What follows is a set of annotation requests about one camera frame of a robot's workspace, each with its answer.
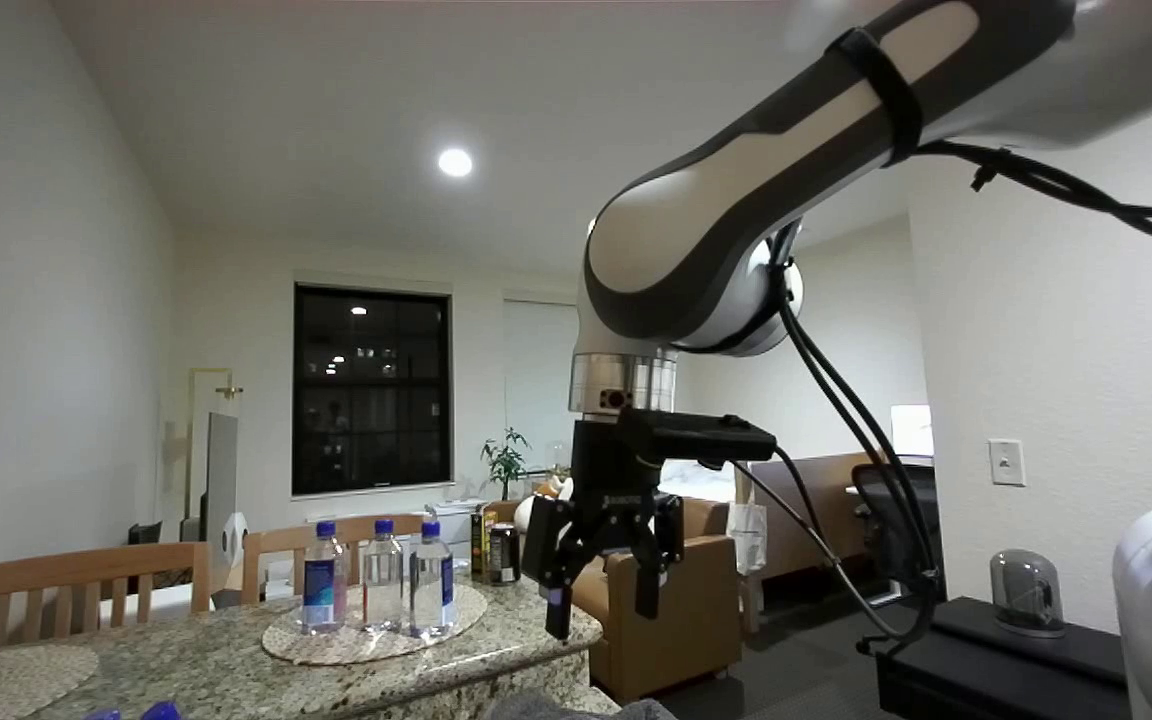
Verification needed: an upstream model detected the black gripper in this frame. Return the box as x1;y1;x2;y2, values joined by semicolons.
523;421;685;640

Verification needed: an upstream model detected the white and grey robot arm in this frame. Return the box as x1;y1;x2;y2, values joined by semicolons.
523;0;1152;634

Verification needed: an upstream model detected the dark jar on counter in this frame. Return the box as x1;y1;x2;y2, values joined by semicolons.
470;513;520;586

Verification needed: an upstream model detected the tan leather sofa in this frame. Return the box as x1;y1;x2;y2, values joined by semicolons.
572;502;741;701

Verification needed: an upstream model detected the green potted plant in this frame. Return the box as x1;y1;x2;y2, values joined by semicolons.
481;429;527;496

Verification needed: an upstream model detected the right plastic water bottle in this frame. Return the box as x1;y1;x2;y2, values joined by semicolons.
407;521;454;640

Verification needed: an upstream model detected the plastic water bottle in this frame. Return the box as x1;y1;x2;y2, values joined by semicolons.
407;521;454;640
361;515;403;634
298;521;346;634

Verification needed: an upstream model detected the wooden desk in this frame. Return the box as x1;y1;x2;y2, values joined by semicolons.
733;448;940;586

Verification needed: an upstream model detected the white window blind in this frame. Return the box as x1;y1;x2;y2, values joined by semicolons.
502;301;576;467

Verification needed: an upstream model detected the middle plastic water bottle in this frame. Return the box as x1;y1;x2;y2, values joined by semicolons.
361;515;403;634

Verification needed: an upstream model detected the left plastic water bottle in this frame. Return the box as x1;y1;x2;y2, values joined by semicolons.
298;521;346;634

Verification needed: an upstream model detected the black office chair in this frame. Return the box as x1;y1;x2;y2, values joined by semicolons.
850;463;940;599

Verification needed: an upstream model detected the dark night window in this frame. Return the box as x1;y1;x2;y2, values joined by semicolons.
290;286;453;496

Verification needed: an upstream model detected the round woven placemat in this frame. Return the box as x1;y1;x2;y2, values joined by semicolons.
259;589;486;669

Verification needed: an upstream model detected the black equipment box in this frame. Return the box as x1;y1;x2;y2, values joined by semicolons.
874;598;1133;720

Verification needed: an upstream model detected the recessed ceiling light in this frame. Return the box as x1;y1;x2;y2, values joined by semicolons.
434;145;476;179

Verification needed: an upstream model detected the grey metal cylinder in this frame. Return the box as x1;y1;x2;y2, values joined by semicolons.
989;547;1062;634

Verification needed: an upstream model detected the left wooden chair back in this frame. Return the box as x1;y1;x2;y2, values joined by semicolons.
0;539;210;650

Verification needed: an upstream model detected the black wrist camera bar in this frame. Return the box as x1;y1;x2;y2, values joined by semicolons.
614;409;776;463

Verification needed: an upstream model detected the white wall switch plate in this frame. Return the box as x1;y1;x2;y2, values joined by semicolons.
989;436;1025;489

